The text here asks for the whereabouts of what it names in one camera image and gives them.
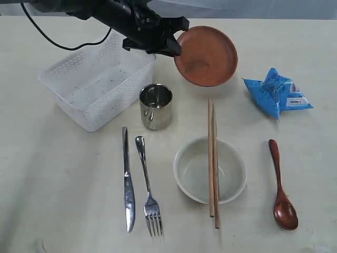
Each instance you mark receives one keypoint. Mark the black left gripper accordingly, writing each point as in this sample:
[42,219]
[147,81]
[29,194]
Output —
[143,28]

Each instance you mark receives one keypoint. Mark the brown round plate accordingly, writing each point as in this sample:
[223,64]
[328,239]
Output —
[209,57]

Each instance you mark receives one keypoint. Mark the stainless steel cup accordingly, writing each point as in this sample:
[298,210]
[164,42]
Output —
[156,106]

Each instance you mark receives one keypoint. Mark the wooden chopstick back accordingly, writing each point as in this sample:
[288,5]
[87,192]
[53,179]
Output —
[215,170]

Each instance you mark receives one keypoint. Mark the blue snack bag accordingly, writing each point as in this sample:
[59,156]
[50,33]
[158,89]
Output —
[276,94]

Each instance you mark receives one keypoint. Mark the silver table knife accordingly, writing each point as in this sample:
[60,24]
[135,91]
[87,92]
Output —
[129,197]

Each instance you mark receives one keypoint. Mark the silver fork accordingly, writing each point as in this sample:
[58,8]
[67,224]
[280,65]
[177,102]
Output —
[151,207]

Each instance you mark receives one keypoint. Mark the wooden handled metal scoop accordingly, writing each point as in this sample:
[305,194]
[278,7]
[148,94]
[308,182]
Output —
[284,212]

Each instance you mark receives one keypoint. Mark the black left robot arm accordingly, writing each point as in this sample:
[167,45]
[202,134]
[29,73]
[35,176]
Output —
[80,9]

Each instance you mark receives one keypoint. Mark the white perforated plastic basket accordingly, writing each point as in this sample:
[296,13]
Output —
[96,83]

